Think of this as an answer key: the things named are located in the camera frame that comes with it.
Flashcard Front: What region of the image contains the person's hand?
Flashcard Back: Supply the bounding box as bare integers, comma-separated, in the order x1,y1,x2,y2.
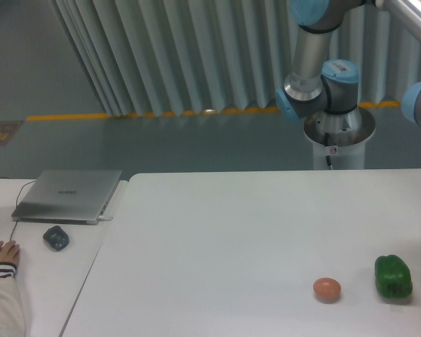
0,240,20,267

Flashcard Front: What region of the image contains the white striped sleeve forearm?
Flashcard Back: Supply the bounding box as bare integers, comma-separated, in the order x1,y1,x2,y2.
0,263,26,336

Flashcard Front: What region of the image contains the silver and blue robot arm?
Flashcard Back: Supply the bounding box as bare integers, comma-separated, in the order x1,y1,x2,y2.
276,1,421,126

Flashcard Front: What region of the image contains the green bell pepper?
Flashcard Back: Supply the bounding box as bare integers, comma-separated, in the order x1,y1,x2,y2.
375,255,413,299

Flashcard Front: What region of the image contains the black plastic adapter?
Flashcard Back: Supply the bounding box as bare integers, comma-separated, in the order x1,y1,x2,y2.
43,225,69,251

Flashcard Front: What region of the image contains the silver closed laptop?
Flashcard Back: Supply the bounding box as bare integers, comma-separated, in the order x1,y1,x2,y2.
11,170,122,225

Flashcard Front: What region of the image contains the white folding partition screen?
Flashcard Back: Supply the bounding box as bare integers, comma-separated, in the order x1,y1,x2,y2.
52,1,421,116

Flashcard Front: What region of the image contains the brown egg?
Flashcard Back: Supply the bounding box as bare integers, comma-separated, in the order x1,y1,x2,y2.
313,277,341,302

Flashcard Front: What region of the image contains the black mouse cable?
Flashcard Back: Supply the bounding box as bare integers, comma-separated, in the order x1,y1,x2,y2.
0,177,38,244

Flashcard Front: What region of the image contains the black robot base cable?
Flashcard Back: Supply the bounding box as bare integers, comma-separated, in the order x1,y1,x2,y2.
323,132,334,171

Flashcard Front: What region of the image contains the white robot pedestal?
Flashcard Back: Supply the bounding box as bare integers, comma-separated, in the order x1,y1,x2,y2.
304,107,375,170

